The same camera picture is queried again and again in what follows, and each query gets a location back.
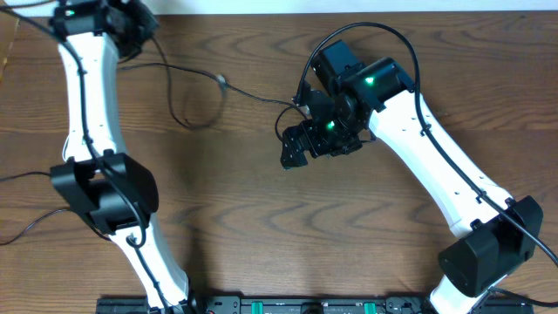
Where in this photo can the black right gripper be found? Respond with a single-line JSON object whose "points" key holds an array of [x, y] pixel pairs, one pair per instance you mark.
{"points": [[316, 147]]}

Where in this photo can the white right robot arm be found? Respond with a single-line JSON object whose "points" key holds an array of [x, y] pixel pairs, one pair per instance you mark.
{"points": [[494, 232]]}

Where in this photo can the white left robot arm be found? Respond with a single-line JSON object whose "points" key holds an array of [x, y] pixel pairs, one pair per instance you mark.
{"points": [[104, 186]]}

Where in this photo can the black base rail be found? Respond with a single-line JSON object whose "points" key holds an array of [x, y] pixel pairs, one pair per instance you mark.
{"points": [[244, 305]]}

